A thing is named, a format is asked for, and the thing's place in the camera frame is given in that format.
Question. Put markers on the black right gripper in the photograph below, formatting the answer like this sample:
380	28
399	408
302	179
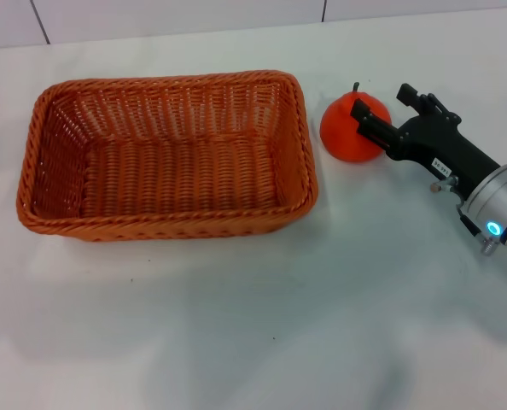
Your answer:
441	149

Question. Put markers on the orange toy fruit with stem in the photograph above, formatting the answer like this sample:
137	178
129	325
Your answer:
343	132

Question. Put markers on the orange woven plastic basket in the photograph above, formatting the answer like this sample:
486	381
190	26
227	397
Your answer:
172	183

